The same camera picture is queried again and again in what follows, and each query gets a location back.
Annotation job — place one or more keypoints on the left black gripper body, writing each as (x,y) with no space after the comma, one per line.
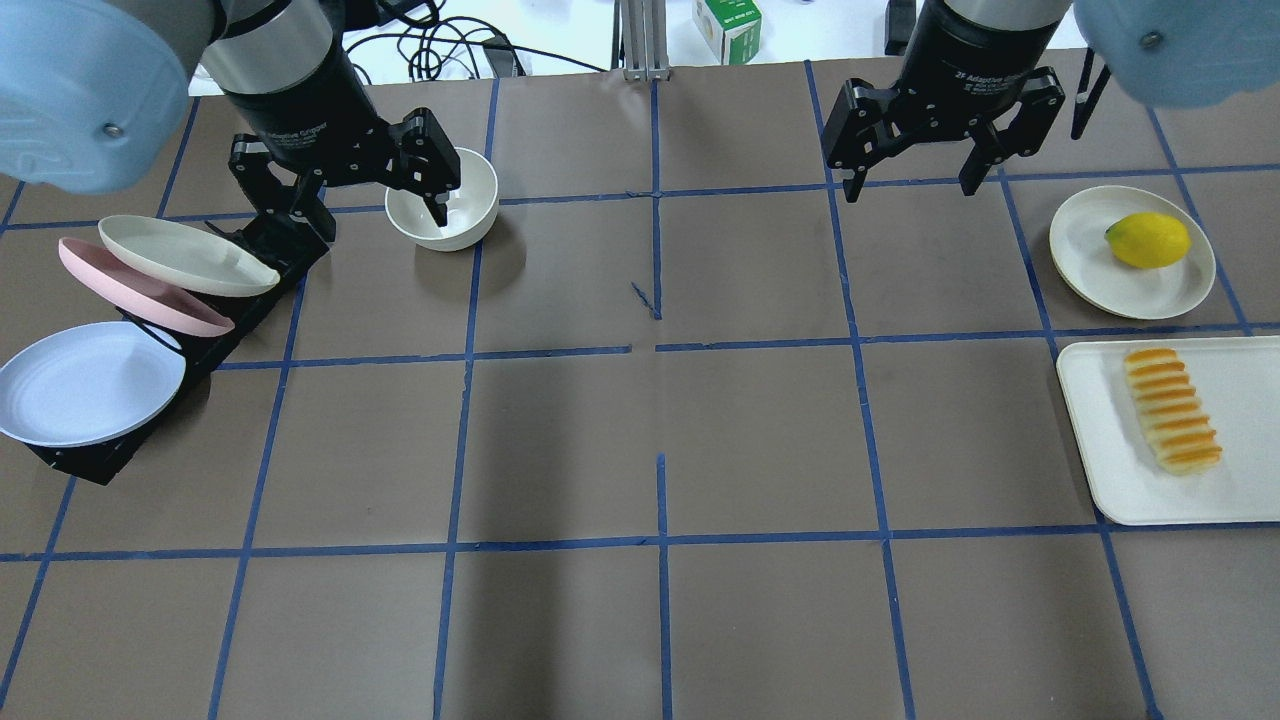
(303,110)

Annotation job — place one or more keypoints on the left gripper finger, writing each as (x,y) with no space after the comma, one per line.
(425,162)
(294,204)

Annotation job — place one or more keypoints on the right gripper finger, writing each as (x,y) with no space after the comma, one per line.
(1039,103)
(857,133)

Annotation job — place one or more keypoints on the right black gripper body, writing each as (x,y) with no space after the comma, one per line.
(966,62)

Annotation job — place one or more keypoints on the blue plate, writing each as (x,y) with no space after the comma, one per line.
(89,384)

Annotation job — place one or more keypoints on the striped bread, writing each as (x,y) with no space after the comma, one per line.
(1178,431)

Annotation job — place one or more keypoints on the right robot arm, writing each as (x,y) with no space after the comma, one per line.
(1163,54)

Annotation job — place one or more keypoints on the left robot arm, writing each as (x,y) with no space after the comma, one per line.
(92,89)

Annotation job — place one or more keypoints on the black plate rack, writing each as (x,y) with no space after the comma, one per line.
(290,251)

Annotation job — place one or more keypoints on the cream plate in rack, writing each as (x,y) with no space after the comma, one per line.
(191,259)

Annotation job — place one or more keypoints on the cream plate with lemon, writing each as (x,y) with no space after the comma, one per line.
(1084,259)

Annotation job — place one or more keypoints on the pink plate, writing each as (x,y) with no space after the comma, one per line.
(157,302)

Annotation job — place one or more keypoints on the black device right back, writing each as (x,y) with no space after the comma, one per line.
(899,25)

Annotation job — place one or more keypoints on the black power adapter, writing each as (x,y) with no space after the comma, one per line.
(502,57)

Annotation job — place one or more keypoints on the green white box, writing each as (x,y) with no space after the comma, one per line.
(732,29)

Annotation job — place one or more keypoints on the yellow lemon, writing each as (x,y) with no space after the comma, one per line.
(1148,240)

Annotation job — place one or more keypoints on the white tray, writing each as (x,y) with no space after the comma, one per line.
(1237,381)

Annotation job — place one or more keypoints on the aluminium post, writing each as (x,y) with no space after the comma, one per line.
(639,45)

